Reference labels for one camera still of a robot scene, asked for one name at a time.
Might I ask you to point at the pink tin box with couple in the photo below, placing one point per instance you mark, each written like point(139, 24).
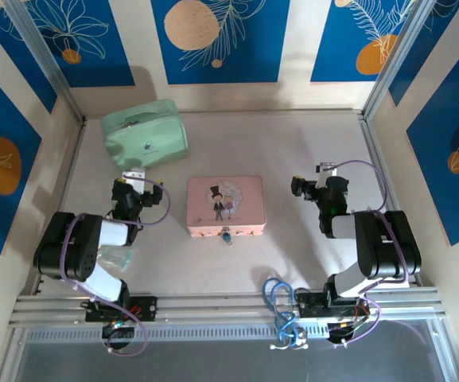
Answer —
point(225, 203)

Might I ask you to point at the key with blue head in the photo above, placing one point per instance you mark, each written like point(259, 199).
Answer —
point(227, 238)

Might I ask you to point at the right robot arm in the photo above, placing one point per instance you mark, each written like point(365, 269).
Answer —
point(384, 246)

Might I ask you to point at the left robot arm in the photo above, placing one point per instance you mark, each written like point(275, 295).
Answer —
point(74, 246)

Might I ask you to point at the clear plastic packet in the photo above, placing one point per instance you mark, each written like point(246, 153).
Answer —
point(115, 258)

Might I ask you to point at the mint green zip pouch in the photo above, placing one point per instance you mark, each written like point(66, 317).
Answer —
point(145, 135)

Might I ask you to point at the blue poster with orange oval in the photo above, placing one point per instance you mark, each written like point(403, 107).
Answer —
point(2, 159)

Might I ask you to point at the left black controller board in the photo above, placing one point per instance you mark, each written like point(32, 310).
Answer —
point(117, 332)

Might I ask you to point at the black controller board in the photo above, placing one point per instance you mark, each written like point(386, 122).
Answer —
point(117, 332)
point(342, 332)

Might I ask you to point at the right black controller board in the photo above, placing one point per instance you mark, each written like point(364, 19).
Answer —
point(342, 332)

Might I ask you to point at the blue poster with white flower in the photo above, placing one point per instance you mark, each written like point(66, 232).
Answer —
point(86, 44)

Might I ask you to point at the blue poster with orange fruit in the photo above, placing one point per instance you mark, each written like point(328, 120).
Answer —
point(352, 44)

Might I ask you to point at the blue poster with peach circle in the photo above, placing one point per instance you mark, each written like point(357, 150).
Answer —
point(221, 47)

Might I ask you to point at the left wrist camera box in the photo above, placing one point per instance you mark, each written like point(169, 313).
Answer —
point(133, 179)

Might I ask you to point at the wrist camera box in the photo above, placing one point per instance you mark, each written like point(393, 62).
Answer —
point(133, 179)
point(326, 171)

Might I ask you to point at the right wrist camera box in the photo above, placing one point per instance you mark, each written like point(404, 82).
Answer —
point(326, 171)

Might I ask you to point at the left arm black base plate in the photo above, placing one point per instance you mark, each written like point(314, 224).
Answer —
point(145, 308)

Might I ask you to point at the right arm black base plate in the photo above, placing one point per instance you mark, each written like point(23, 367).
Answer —
point(310, 304)

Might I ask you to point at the aluminium front rail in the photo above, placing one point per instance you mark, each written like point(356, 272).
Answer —
point(221, 306)

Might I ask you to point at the right aluminium corner post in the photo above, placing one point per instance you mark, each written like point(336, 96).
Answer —
point(396, 55)

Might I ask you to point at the aluminium corner post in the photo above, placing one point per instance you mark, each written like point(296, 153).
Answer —
point(396, 55)
point(42, 51)

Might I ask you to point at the left aluminium corner post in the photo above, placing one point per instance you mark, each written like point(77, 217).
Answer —
point(42, 51)

